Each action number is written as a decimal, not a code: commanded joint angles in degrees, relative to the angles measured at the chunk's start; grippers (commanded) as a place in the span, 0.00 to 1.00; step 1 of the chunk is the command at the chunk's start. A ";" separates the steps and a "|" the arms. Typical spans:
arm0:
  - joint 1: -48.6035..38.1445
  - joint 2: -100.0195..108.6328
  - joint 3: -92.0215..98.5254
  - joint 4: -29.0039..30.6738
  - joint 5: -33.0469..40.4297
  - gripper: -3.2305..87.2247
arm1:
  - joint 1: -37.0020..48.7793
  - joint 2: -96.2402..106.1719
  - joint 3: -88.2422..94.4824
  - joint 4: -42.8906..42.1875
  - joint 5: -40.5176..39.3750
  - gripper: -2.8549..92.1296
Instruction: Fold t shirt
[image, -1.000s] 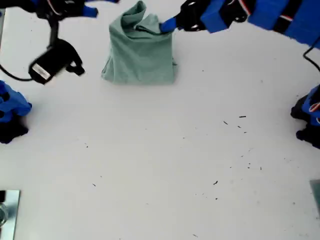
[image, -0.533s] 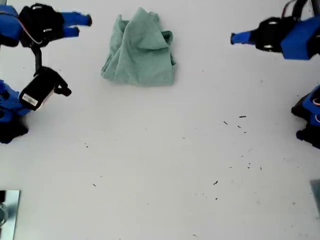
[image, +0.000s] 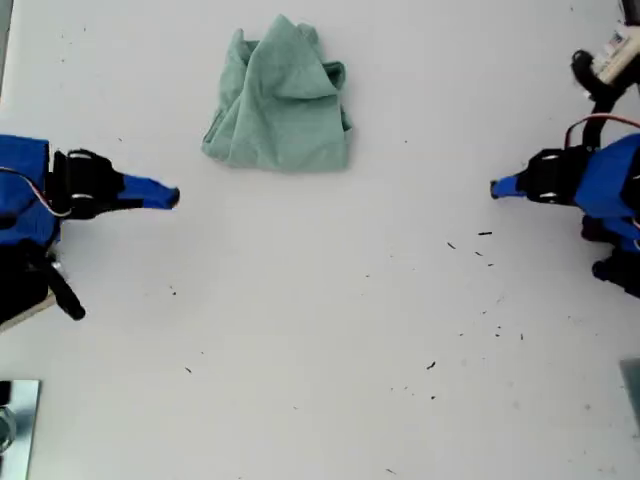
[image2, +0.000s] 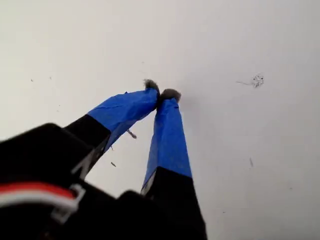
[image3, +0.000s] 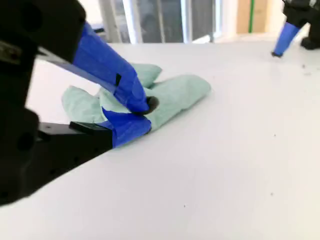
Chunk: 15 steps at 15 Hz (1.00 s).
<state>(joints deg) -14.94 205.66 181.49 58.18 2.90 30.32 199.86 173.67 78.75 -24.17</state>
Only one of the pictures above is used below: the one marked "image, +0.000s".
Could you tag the green t-shirt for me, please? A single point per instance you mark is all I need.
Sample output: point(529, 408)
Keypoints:
point(280, 125)

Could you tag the silver gripper camera box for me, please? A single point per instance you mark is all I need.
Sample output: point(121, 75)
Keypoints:
point(620, 57)

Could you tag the large steel plate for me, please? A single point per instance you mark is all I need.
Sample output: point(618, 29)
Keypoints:
point(22, 430)

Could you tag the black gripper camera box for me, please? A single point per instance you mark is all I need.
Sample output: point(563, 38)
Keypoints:
point(20, 285)

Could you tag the black camera stalk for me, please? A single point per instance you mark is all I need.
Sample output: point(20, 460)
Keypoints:
point(67, 295)
point(585, 75)

